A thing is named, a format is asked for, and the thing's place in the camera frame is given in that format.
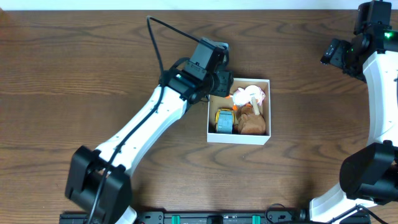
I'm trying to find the white cardboard box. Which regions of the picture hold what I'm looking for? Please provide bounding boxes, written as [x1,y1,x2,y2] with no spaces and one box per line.
[207,78,271,145]

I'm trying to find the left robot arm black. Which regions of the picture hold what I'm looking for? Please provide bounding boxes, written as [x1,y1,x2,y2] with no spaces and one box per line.
[65,38,233,223]

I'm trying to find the grey yellow toy car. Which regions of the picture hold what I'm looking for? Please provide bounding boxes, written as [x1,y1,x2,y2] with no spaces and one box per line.
[215,108,235,134]

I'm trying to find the pink white duck toy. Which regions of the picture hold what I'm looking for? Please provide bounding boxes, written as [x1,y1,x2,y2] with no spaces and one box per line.
[226,85,266,111]

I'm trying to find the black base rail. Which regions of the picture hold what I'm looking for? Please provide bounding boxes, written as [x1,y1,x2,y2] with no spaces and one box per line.
[59,209,371,224]

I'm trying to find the brown plush bear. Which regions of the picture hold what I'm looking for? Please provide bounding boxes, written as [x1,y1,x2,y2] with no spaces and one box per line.
[233,106,266,135]

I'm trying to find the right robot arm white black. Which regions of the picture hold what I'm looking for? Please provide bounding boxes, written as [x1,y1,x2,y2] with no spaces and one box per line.
[308,1,397,223]

